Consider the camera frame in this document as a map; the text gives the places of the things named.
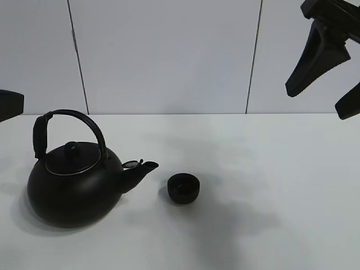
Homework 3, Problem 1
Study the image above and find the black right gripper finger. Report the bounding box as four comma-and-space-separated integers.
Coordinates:
285, 22, 350, 97
335, 83, 360, 120

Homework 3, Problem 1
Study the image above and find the black round teapot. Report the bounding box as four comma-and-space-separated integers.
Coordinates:
26, 109, 159, 228

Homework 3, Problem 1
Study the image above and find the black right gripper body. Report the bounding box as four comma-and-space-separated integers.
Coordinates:
300, 0, 359, 43

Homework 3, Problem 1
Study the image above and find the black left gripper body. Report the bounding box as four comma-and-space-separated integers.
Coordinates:
0, 89, 24, 122

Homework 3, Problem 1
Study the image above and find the small black teacup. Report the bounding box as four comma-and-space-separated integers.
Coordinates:
167, 173, 200, 205

